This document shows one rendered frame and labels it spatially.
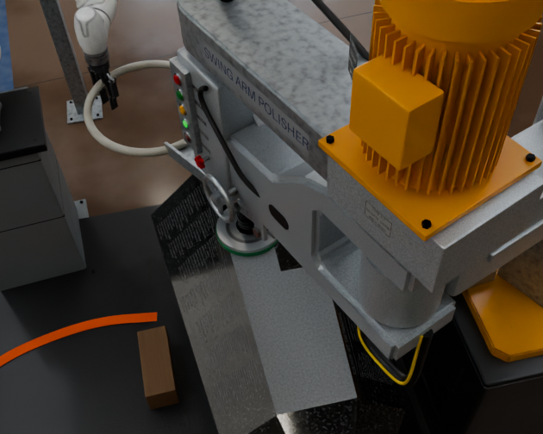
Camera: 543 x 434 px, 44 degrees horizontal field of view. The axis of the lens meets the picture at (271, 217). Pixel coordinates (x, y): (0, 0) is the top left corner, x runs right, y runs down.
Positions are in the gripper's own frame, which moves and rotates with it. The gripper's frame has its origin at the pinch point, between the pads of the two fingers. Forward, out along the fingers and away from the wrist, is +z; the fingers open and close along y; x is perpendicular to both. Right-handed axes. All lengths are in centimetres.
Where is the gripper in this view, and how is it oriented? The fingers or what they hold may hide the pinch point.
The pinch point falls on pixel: (108, 99)
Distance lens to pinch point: 277.7
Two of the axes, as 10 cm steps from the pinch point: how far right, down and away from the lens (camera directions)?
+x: 6.2, -6.3, 4.6
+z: 0.0, 5.9, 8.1
